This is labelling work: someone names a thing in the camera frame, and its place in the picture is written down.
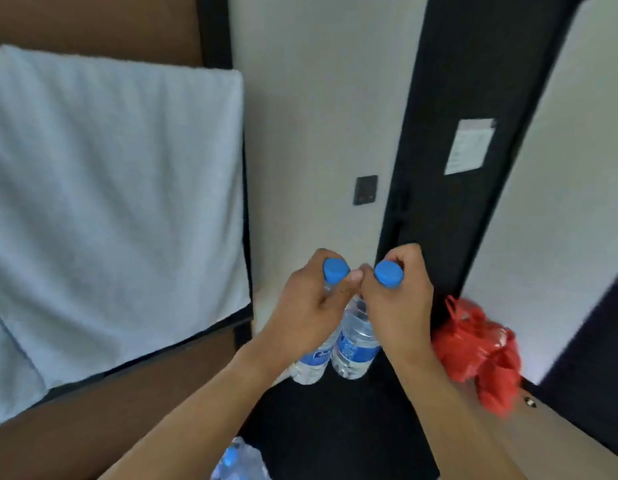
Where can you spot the person's right hand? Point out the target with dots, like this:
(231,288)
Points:
(401,309)

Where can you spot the person's left hand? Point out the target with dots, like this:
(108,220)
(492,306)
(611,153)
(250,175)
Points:
(301,309)

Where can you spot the person's right fingers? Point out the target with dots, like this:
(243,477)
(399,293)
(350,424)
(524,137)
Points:
(396,254)

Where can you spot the person's left thumb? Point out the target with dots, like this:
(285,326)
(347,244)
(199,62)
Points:
(350,284)

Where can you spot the blue-capped clear water bottle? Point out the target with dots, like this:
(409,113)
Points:
(354,344)
(239,462)
(315,354)

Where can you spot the person's left forearm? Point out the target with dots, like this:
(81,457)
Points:
(199,424)

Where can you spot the person's right forearm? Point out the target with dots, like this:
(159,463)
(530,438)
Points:
(449,419)

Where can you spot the red plastic bag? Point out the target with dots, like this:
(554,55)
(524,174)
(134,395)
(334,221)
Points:
(481,349)

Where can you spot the white paper notice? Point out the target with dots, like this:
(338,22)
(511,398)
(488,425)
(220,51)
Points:
(470,146)

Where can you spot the black door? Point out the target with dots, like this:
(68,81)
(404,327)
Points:
(469,144)

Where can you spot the white towel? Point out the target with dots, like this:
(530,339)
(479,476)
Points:
(103,219)

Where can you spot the brown wooden panel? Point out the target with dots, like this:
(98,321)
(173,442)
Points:
(88,24)

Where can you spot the dark wall switch plate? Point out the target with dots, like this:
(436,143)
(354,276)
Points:
(365,189)

